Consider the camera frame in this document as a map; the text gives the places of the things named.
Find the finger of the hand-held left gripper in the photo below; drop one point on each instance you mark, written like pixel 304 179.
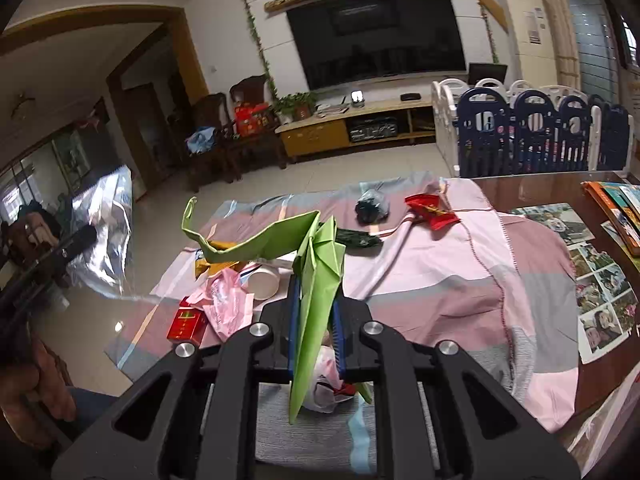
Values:
pixel 75 242

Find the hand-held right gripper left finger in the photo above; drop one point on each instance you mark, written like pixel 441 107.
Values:
pixel 295 310

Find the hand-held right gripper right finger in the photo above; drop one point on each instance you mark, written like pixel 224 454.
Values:
pixel 339 330

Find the clear plastic bag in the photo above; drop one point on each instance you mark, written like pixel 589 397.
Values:
pixel 105 220

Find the green paper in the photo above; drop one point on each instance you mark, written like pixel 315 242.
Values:
pixel 320 260

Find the grey plastic bag dark contents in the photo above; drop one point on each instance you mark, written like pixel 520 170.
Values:
pixel 371 207

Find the red foil wrapper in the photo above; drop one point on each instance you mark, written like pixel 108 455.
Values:
pixel 432 210

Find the person's left hand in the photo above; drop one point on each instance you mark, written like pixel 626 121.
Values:
pixel 30 395

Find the white paper cup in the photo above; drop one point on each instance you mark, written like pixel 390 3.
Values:
pixel 263 282

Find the white plastic bag red item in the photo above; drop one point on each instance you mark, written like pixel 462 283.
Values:
pixel 325 385

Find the pink plastic bag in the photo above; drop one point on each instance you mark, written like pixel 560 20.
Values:
pixel 225 305

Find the dark green wrapper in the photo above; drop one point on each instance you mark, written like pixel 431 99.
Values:
pixel 360 240

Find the orange yellow wrapper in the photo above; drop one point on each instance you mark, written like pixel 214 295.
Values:
pixel 206 266

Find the striped pink grey bed sheet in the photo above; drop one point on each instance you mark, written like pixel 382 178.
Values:
pixel 425 270

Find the red cigarette box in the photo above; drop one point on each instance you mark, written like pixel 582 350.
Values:
pixel 185 325

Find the person's blue trousers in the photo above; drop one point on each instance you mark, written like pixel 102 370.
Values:
pixel 97 410

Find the dark wooden chair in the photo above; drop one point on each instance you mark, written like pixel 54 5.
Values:
pixel 205 165
pixel 255 150

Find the blue cloth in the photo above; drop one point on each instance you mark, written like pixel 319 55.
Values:
pixel 201 141

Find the wooden television cabinet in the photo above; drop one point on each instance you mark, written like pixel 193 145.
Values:
pixel 315 135

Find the red gift box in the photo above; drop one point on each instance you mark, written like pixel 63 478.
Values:
pixel 252 120

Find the black stereo receiver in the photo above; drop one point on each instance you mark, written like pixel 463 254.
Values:
pixel 372 130

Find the small paper stack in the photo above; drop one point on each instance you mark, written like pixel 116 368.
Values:
pixel 331 110

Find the green potted plant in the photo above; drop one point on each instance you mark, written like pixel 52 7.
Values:
pixel 295 105

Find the single photo print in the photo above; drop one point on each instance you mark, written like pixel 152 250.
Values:
pixel 552 222

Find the white playpen panels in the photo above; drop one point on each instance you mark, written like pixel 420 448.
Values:
pixel 445 115

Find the small black box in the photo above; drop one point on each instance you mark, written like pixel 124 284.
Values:
pixel 410 96

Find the photo collage sheet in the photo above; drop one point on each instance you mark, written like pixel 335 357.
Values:
pixel 602 300

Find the green ivy garland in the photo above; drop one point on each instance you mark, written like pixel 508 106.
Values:
pixel 257 35
pixel 487 20

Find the navy playpen panels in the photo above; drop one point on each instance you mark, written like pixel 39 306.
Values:
pixel 530 130

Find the large black television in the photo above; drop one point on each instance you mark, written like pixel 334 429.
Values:
pixel 375 35

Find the black monitor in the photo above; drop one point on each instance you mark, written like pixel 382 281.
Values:
pixel 487 74

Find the row of books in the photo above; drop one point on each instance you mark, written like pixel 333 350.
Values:
pixel 617 210

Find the cream standing air conditioner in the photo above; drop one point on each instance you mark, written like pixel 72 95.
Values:
pixel 530 35

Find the beige curtain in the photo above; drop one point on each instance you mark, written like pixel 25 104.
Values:
pixel 562 25

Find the wooden wall shelf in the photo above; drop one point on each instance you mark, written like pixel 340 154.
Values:
pixel 290 1

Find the slanted wooden wall plank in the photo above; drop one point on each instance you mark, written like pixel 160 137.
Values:
pixel 492 10

